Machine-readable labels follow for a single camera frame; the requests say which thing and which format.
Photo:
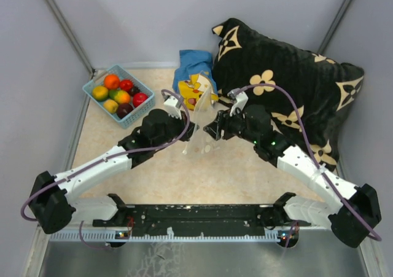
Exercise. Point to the dark maroon toy plum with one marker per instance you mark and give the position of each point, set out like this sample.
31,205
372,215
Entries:
123,110

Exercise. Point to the orange toy fruit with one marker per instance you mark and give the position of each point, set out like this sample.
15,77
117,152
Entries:
111,82

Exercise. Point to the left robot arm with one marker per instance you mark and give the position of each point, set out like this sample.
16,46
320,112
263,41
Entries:
55,199

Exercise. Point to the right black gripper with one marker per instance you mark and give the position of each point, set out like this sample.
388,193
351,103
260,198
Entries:
221,122

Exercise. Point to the metal corner post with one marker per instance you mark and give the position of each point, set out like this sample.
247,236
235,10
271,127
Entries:
339,16
70,35

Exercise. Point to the yellow green toy citrus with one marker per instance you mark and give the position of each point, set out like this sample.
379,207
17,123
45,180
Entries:
100,93

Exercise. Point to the red toy apple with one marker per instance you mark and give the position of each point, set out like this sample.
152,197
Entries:
138,99

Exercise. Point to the yellow toy lemon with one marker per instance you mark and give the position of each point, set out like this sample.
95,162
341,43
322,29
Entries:
111,106

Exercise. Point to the clear dotted zip top bag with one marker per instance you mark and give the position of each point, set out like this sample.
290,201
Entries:
203,114

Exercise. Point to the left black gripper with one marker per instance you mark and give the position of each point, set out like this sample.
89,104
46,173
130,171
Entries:
191,129

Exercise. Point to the green orange toy mango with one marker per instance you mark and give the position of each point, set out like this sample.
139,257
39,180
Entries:
119,96

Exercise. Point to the dark purple toy fruit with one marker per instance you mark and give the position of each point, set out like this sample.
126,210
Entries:
133,91

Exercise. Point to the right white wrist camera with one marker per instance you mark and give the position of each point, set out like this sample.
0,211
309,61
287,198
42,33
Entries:
239,98

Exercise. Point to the blue yellow pikachu cloth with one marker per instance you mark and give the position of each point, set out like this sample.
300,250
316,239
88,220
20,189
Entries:
190,65

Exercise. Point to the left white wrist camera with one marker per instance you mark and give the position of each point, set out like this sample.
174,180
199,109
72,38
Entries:
172,104

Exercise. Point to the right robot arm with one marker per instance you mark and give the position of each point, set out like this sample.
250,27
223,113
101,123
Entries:
307,166

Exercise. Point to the left metal corner post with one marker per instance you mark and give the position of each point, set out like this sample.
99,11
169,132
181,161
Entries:
70,35

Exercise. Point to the black floral pillow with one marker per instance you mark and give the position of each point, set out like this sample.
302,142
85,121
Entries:
308,95

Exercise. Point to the aluminium frame rail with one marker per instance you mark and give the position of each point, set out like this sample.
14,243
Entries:
126,234

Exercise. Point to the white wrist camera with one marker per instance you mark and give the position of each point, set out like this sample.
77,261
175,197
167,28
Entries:
172,104
239,98

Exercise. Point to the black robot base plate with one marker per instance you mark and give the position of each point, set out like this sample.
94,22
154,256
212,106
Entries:
197,220

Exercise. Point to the right metal corner post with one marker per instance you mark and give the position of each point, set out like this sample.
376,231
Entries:
339,16

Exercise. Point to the blue plastic basket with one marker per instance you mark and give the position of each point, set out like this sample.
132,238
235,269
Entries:
137,112

